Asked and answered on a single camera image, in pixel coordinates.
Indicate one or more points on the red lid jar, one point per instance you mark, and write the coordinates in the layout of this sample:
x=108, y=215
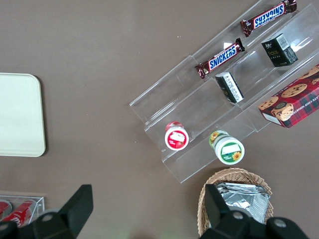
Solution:
x=176, y=138

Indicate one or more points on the clear acrylic bottle rack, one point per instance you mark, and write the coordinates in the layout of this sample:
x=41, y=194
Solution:
x=40, y=206

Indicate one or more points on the small black box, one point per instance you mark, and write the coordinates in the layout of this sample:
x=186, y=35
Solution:
x=279, y=51
x=229, y=87

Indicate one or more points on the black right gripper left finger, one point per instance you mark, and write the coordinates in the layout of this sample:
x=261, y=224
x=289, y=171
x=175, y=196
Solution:
x=78, y=206

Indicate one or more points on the light wicker basket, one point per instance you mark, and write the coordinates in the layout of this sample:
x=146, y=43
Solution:
x=236, y=174

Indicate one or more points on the red plaid cookie box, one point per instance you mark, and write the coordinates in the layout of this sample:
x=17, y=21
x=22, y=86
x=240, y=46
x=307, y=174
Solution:
x=299, y=99

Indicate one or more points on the beige plastic tray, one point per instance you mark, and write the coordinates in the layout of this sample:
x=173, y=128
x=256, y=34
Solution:
x=20, y=114

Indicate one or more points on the red Coca-Cola bottle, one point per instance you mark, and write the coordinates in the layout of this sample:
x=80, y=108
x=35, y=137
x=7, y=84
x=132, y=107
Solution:
x=17, y=216
x=3, y=209

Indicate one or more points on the silver foil tray stack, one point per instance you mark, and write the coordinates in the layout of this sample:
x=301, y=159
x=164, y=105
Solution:
x=244, y=201

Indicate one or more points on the clear acrylic stepped shelf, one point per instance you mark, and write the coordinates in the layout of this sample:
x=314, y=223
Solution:
x=174, y=99

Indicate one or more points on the green lid jar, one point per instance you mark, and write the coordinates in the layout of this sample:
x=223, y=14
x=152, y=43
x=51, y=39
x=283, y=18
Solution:
x=229, y=150

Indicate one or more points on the Snickers chocolate bar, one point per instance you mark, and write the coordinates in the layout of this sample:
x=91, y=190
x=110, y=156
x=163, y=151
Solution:
x=269, y=16
x=221, y=57

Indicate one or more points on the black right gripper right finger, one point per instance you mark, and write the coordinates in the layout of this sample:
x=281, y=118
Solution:
x=215, y=206

